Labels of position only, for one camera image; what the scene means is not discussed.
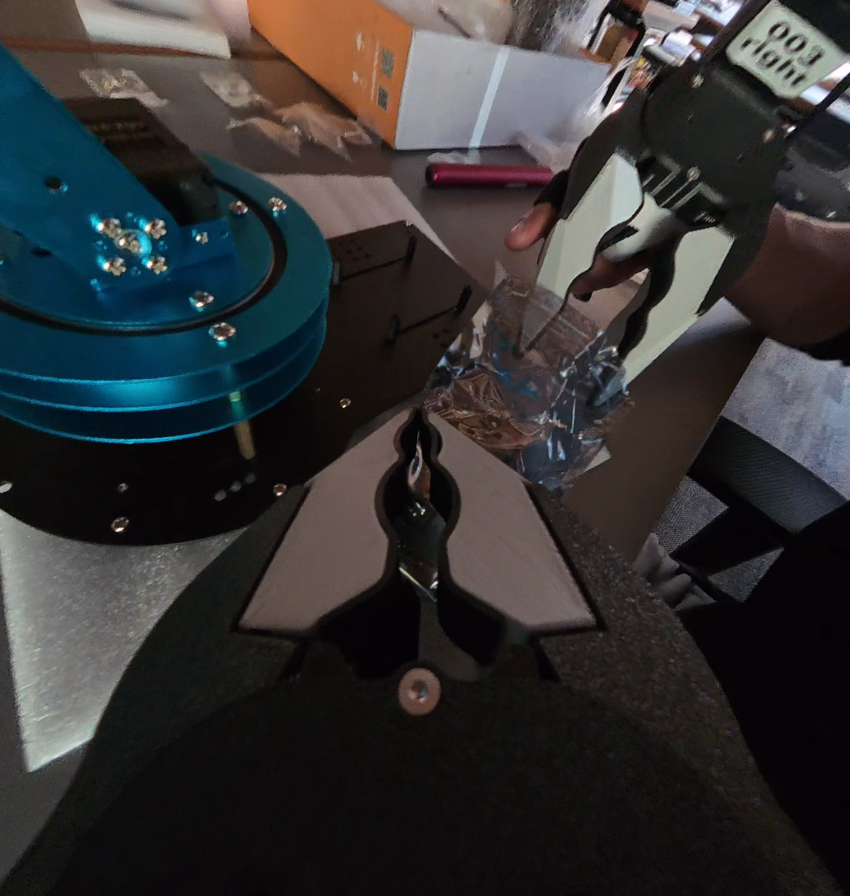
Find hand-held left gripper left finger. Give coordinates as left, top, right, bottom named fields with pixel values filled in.
left=239, top=410, right=419, bottom=634

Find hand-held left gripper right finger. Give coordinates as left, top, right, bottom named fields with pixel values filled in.
left=422, top=412, right=598, bottom=632

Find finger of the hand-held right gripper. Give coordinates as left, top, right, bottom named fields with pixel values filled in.
left=523, top=154, right=651, bottom=351
left=615, top=224, right=739, bottom=382

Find red electric screwdriver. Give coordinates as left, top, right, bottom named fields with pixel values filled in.
left=425, top=163, right=556, bottom=190

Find silver foil bag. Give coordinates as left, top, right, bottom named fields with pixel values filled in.
left=390, top=275, right=633, bottom=590

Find person's right hand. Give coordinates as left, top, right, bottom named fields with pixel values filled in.
left=505, top=203, right=655, bottom=302

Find person's grey pants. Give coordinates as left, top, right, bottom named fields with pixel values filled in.
left=633, top=532, right=702, bottom=610

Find orange and white cardboard box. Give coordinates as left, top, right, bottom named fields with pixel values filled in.
left=246, top=0, right=613, bottom=151

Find black office chair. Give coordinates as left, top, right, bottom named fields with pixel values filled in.
left=668, top=416, right=850, bottom=604

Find white foam sheet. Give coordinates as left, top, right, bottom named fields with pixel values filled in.
left=0, top=174, right=417, bottom=774

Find small clear hardware bag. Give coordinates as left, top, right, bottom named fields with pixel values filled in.
left=199, top=69, right=273, bottom=109
left=227, top=115, right=305, bottom=154
left=276, top=101, right=378, bottom=163

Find person's black clothing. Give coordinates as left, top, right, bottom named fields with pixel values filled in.
left=677, top=490, right=850, bottom=896

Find white foam packing insert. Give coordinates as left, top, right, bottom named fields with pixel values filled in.
left=73, top=0, right=233, bottom=60

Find clear bag with white parts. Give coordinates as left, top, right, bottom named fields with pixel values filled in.
left=78, top=66, right=168, bottom=107

